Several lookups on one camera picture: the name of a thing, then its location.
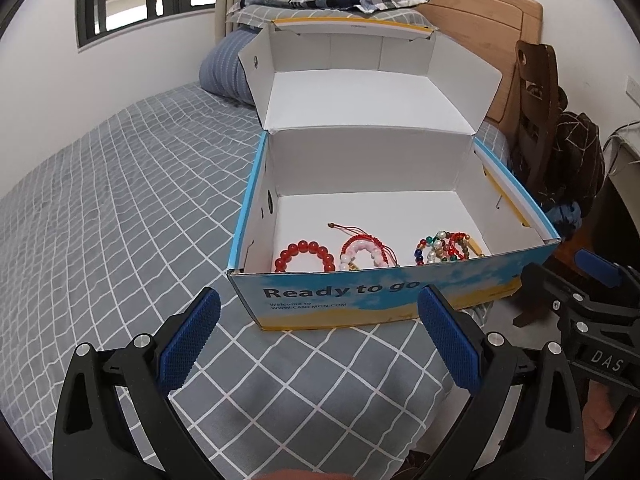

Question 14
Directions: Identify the multicolour glass bead bracelet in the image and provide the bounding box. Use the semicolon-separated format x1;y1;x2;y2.
414;230;473;266

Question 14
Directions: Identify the grey grid pillow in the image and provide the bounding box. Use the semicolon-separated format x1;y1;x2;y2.
225;2;432;29

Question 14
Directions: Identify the blue striped bolster pillow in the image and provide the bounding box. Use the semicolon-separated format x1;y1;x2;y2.
198;27;266;111

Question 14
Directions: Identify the red cord bracelet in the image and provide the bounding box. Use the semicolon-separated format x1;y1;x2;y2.
327;222;401;272

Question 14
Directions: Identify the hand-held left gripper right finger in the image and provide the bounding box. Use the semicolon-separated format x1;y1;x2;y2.
410;284;586;480

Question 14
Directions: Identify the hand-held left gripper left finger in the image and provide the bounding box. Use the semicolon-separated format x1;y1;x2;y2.
52;286;236;480

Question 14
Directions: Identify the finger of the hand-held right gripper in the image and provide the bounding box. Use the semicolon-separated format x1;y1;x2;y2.
574;249;640;307
514;261;640;335

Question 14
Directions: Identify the dark patterned garment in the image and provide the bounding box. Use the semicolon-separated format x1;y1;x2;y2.
537;85;606;211

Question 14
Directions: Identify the blue cloth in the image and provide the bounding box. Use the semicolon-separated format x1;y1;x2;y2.
547;202;583;241

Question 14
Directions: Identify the dark desk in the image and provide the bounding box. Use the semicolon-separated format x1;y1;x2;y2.
595;125;640;266

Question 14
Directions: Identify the blue and yellow cardboard box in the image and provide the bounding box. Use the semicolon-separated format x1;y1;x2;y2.
226;16;561;333

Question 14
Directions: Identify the person's right hand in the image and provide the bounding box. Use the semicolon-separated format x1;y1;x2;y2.
579;389;620;457

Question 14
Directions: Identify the red bead bracelet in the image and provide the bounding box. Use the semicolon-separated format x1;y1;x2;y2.
273;241;337;273

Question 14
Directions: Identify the wooden headboard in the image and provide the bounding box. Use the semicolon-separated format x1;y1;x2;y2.
290;0;543;126

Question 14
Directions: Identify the white cable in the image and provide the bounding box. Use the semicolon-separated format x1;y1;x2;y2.
602;121;640;177

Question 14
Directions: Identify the grey grid bed sheet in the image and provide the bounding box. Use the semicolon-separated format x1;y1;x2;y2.
0;82;516;480

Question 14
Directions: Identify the pink bead bracelet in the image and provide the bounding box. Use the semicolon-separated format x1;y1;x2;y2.
339;241;386;271

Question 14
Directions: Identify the dark wooden chair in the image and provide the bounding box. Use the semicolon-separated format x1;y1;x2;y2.
507;40;566;196

